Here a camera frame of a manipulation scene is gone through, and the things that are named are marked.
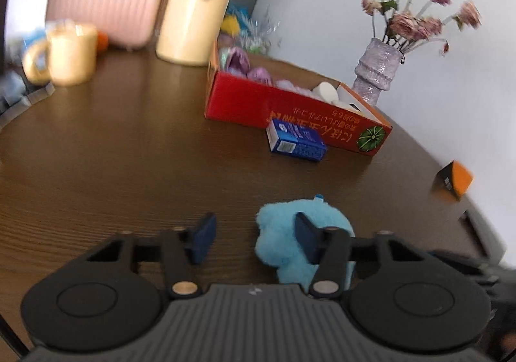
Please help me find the yellow mug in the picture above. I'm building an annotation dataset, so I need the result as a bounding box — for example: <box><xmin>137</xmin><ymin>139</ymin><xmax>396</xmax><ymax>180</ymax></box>
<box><xmin>22</xmin><ymin>24</ymin><xmax>98</xmax><ymax>87</ymax></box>

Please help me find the purple fluffy plush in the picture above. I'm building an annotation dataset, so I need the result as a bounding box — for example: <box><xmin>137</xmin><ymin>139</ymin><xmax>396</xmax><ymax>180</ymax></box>
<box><xmin>274</xmin><ymin>80</ymin><xmax>312</xmax><ymax>96</ymax></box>

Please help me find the yellow watering can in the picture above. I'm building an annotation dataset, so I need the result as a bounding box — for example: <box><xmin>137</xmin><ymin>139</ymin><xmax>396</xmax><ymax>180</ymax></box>
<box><xmin>220</xmin><ymin>14</ymin><xmax>241</xmax><ymax>38</ymax></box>

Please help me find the purple ribbed vase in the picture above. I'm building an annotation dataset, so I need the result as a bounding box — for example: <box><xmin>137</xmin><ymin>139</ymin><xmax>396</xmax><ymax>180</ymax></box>
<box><xmin>352</xmin><ymin>38</ymin><xmax>405</xmax><ymax>106</ymax></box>

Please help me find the dried pink rose bouquet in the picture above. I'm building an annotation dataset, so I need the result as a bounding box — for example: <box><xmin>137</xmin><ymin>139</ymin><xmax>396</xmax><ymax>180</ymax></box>
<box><xmin>361</xmin><ymin>0</ymin><xmax>482</xmax><ymax>62</ymax></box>

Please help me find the orange black box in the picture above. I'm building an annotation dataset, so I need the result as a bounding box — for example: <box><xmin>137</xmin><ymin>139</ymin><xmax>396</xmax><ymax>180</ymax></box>
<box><xmin>431</xmin><ymin>160</ymin><xmax>474</xmax><ymax>201</ymax></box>

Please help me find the blue small carton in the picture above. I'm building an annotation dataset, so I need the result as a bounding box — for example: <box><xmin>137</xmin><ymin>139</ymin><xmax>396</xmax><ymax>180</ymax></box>
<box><xmin>266</xmin><ymin>118</ymin><xmax>327</xmax><ymax>162</ymax></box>

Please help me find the light blue plush toy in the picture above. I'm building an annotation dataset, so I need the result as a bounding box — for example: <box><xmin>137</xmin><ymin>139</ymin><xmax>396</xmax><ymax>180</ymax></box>
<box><xmin>253</xmin><ymin>193</ymin><xmax>357</xmax><ymax>292</ymax></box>

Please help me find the large yellow thermos bottle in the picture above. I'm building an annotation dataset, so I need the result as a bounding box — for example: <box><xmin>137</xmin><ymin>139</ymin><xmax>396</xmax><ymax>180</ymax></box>
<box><xmin>156</xmin><ymin>0</ymin><xmax>229</xmax><ymax>67</ymax></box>

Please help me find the red cardboard box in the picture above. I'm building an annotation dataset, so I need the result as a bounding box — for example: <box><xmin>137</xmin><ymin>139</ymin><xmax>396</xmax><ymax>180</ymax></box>
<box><xmin>205</xmin><ymin>46</ymin><xmax>393</xmax><ymax>157</ymax></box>

